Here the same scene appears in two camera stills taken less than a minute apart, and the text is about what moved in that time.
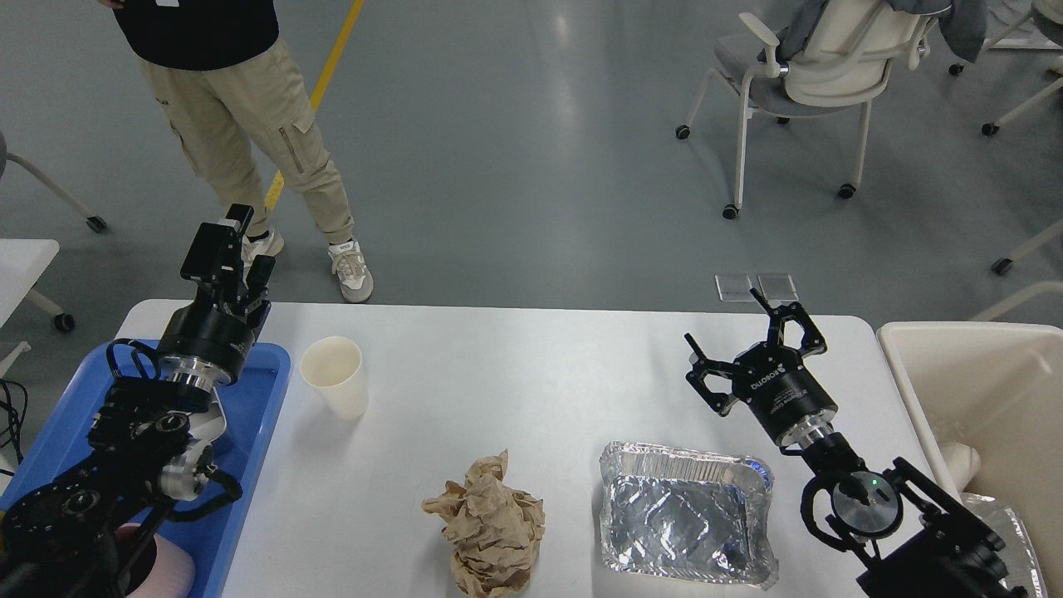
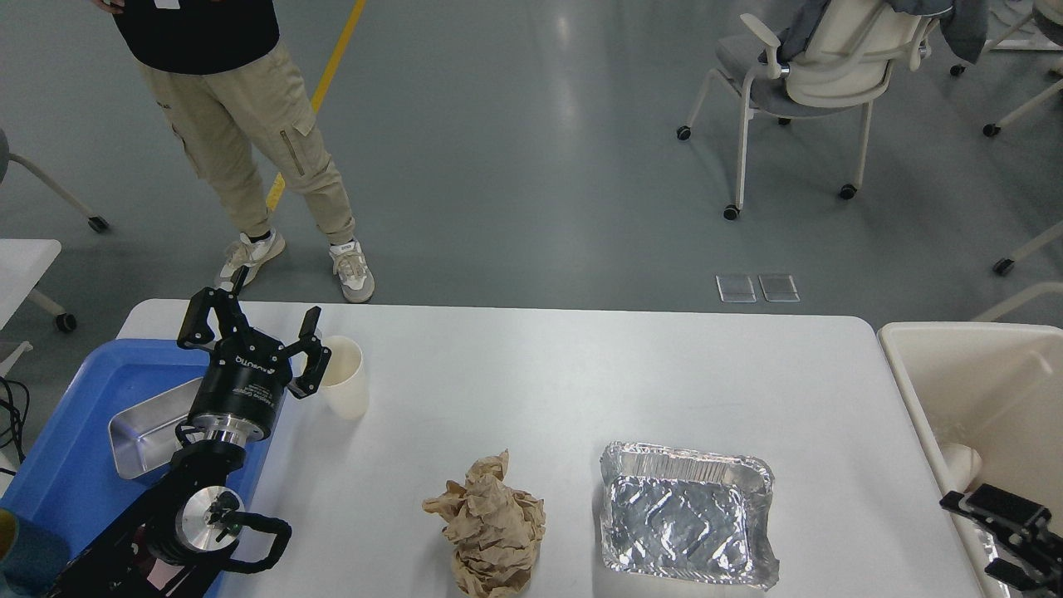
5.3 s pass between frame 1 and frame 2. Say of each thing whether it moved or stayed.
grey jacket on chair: stayed
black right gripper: moved
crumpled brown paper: stayed
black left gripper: moved
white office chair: stayed
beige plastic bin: stayed
